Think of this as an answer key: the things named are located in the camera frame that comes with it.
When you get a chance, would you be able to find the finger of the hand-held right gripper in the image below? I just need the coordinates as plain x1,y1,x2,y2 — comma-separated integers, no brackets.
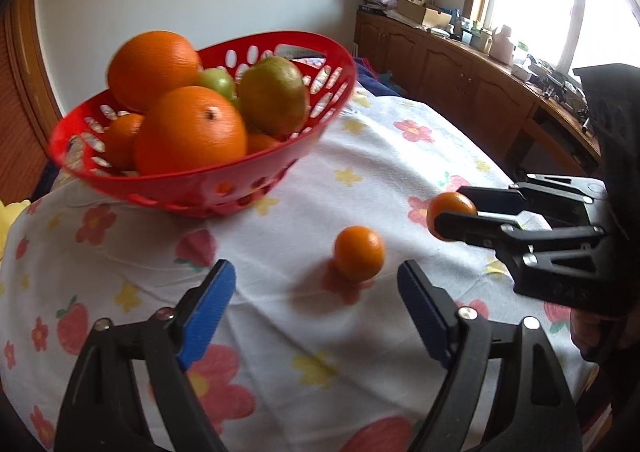
434,211,606,261
457,175,608,219

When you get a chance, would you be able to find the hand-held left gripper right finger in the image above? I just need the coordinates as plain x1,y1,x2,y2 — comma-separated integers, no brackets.
396,259,583,452

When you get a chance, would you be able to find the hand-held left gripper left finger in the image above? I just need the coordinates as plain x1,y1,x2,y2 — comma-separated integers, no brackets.
54,259,237,452

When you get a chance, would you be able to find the small tangerine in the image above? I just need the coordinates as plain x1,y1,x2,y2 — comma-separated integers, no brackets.
102,113,146,170
245,132,283,155
334,225,387,281
426,191,478,241

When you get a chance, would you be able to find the red perforated plastic basket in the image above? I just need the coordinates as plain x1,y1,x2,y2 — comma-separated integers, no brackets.
48,31,357,219

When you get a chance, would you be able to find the large orange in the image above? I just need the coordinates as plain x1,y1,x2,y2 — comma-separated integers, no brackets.
134,86,248,176
107,31,203,114

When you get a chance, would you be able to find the green apple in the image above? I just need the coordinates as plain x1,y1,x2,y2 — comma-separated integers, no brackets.
197,67,237,100

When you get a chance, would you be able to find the person's right hand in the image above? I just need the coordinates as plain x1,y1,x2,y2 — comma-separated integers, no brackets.
570,307,608,363

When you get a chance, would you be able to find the white flower-print blanket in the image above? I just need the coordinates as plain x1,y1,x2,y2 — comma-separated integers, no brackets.
0,82,601,452

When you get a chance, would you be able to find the pile of small cabinet-top clutter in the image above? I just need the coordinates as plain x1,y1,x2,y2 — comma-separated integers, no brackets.
512,40,601,128

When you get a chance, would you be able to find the long wooden cabinet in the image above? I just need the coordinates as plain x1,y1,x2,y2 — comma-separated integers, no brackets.
354,7,603,178

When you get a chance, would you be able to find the white plastic jug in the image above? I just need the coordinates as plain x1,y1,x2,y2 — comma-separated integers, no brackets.
490,25,516,66

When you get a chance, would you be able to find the dark blue blanket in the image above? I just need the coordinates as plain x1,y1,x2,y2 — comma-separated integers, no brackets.
352,55,406,98

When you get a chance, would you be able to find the open cardboard box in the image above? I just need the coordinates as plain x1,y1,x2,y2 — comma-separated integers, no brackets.
396,0,452,29

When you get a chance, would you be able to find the yellow plush toy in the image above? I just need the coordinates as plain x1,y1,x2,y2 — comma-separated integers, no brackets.
0,199,31,253

